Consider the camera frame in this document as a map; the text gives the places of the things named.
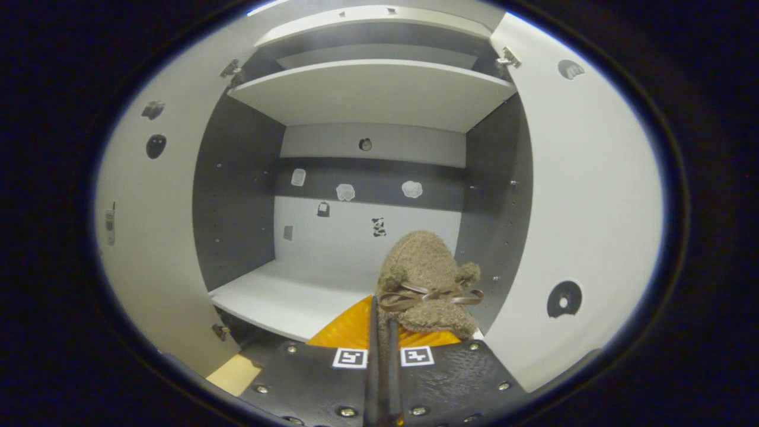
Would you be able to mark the white shoe cabinet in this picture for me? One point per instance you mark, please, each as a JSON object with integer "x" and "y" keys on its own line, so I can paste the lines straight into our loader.
{"x": 237, "y": 196}

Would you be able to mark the white cabinet shelf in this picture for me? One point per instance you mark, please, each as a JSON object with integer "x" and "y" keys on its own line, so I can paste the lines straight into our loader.
{"x": 373, "y": 95}

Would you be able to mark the white cabinet door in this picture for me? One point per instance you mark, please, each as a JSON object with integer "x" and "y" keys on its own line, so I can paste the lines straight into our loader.
{"x": 593, "y": 196}
{"x": 160, "y": 237}

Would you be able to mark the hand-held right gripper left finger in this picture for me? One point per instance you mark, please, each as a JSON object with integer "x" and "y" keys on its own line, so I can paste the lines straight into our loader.
{"x": 373, "y": 379}

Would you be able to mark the white cabinet drawer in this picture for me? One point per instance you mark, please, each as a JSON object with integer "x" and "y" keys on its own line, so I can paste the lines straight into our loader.
{"x": 367, "y": 21}

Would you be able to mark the brown fuzzy shoe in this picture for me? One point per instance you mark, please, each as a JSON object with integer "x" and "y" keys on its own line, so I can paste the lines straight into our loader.
{"x": 424, "y": 261}

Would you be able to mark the metal door hinge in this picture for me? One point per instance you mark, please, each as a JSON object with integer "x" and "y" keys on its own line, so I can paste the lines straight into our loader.
{"x": 509, "y": 58}
{"x": 231, "y": 68}
{"x": 220, "y": 332}

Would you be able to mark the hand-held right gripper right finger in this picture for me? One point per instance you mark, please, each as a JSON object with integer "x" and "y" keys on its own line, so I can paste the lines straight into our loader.
{"x": 392, "y": 385}

